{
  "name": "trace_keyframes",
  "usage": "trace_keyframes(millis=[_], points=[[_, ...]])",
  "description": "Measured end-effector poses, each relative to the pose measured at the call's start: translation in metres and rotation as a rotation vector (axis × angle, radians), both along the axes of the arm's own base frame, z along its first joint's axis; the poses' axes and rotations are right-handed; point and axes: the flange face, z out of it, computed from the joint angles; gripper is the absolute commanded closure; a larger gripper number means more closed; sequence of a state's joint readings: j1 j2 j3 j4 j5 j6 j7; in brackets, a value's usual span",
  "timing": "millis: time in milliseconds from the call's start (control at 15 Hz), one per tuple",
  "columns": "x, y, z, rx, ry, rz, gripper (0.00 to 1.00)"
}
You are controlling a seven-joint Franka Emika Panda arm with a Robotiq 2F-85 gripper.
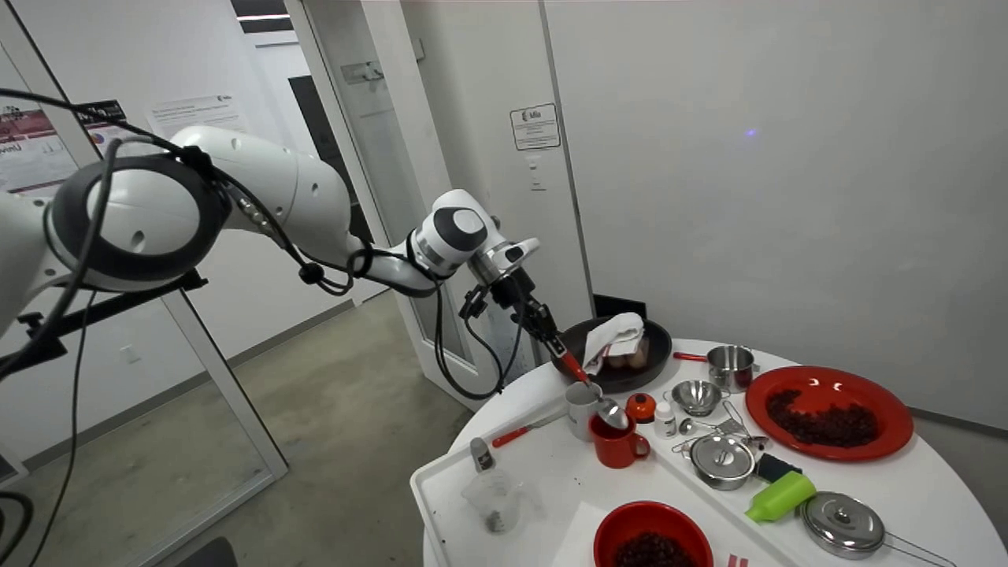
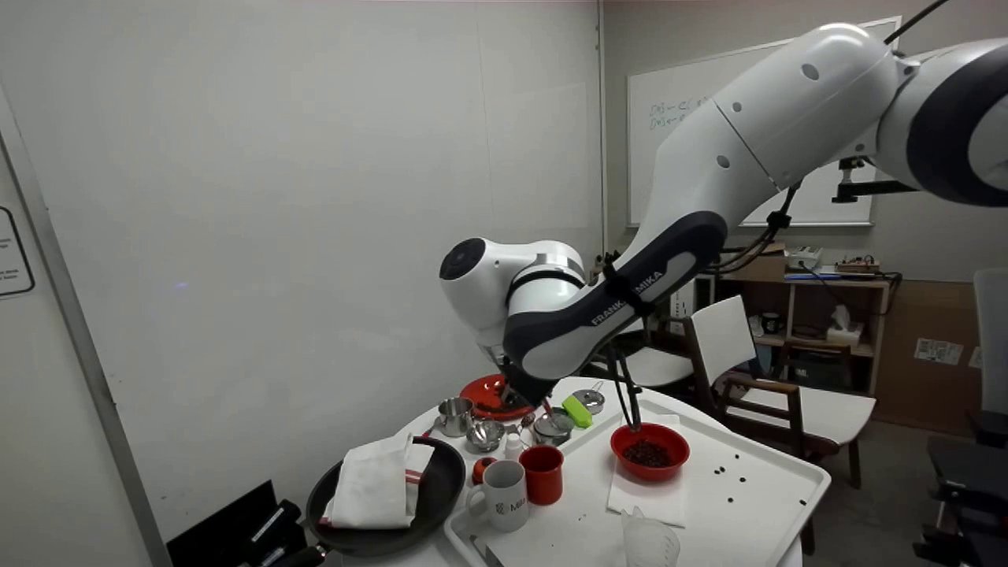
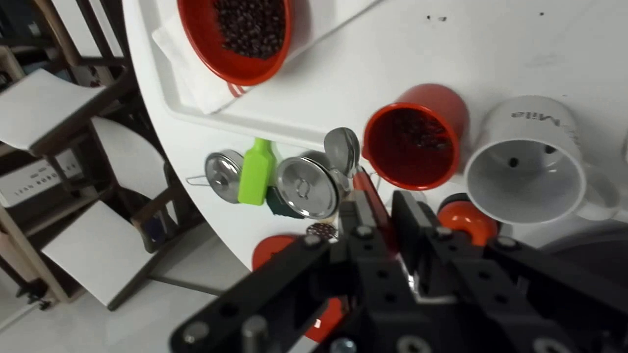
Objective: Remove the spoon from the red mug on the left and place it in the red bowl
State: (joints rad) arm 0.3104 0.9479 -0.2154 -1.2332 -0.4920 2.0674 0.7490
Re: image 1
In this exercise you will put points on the red mug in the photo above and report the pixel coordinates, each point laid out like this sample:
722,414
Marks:
615,445

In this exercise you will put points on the red plate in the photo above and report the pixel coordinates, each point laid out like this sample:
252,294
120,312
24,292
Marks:
877,398

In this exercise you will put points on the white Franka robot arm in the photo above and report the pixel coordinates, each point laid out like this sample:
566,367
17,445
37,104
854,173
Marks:
285,190

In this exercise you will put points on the coffee bean pile on plate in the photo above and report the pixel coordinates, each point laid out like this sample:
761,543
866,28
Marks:
824,424

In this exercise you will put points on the small steel bowl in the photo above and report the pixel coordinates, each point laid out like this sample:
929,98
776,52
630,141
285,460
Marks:
696,398

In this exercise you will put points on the white door with sign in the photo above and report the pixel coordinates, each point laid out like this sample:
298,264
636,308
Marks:
491,63

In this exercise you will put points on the small metal shaker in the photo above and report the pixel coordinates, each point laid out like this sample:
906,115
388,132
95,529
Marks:
674,424

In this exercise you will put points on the red bowl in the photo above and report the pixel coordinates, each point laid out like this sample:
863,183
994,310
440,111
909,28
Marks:
619,529

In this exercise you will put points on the clear glass cup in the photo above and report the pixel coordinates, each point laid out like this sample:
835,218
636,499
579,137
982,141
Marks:
497,508

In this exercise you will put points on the white plastic tray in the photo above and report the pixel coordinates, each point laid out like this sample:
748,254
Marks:
443,508

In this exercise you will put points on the small orange round object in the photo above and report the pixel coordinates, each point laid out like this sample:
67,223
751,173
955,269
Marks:
640,406

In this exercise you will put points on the green vegetable toy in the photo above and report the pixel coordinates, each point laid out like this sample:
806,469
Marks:
781,499

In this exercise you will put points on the coffee bean pile in bowl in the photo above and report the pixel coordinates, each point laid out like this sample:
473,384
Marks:
654,551

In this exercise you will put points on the black frying pan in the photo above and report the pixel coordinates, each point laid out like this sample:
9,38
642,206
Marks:
656,362

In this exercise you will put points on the small steel pot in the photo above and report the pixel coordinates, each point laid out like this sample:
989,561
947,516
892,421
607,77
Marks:
733,367

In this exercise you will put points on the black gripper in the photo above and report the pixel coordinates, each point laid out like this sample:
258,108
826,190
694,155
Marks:
508,280

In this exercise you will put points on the white folded cloth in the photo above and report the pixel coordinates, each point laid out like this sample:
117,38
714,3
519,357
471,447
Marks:
613,338

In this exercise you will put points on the black camera stand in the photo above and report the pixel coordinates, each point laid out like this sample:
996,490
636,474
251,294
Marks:
114,305

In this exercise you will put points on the white door with glass panel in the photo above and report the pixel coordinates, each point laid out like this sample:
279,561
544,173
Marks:
388,128

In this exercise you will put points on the white mug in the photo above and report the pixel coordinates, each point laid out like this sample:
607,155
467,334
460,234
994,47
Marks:
579,406

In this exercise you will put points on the white door sign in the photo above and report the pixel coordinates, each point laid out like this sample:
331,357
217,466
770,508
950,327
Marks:
537,128

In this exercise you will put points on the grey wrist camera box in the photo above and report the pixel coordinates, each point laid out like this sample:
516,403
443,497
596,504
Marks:
519,251

